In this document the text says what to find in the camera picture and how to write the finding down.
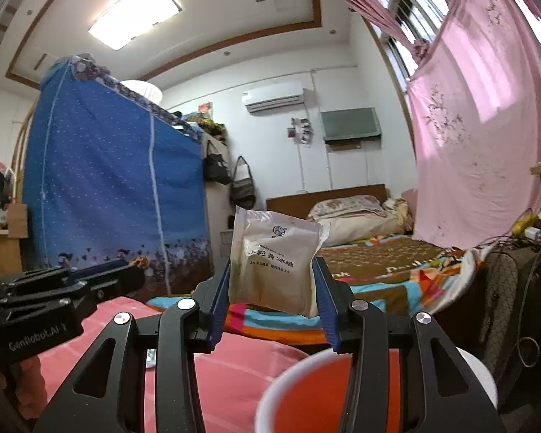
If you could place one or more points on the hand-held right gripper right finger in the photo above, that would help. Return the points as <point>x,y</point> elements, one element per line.
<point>325,306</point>

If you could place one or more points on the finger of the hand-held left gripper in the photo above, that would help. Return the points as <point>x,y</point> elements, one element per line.
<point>94,270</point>
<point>117,282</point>

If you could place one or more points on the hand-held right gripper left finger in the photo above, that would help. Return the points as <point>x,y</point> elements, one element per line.
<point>218,297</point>

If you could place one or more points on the beige paper packet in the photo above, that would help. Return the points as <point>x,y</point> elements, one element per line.
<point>270,261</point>

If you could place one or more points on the person's left hand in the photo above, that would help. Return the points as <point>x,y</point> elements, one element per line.
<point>27,388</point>

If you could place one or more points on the colourful printed blanket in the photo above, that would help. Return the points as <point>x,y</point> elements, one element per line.
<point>387,270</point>

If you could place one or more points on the pink checked bedsheet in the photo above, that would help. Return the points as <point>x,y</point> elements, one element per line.
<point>234,370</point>

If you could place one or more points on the folded cream quilt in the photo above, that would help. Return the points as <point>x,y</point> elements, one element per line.
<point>374,230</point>

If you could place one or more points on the brown cardboard box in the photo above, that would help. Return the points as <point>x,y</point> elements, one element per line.
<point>16,221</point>

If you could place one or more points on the floral pillow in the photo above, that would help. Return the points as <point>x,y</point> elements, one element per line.
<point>347,206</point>

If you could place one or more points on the blue dotted fabric wardrobe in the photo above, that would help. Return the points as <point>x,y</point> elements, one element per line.
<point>108,167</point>

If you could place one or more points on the wooden bed headboard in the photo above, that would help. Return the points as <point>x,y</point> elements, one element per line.
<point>288,200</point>

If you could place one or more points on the grey brown handbag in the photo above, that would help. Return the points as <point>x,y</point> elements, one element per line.
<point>242,187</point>

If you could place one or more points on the black handbag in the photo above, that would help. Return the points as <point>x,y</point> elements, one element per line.
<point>216,167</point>

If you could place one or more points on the clutter on wardrobe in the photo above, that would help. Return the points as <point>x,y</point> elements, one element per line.
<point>203,121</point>

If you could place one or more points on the black floor fan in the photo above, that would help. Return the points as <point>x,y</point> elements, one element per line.
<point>505,302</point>

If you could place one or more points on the white round basket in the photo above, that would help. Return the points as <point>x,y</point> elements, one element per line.
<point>142,92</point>

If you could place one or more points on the white air conditioner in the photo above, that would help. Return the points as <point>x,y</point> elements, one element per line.
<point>275,97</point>

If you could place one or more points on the yellow and white power strip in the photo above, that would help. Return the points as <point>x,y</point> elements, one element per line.
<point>527,228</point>

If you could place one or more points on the pink embroidered hanging cloth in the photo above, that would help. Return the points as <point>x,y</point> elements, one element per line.
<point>478,121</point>

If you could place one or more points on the rectangular ceiling light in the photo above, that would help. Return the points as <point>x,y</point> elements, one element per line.
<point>135,13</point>

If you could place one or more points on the barred window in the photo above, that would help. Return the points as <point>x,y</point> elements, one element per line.
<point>410,13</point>

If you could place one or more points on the pink gathered curtain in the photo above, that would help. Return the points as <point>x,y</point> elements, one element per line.
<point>387,4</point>

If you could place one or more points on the wall socket cluster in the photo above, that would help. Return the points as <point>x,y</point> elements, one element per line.
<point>300,131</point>

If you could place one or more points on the green cloth-covered wall unit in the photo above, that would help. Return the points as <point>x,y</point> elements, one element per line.
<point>349,124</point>

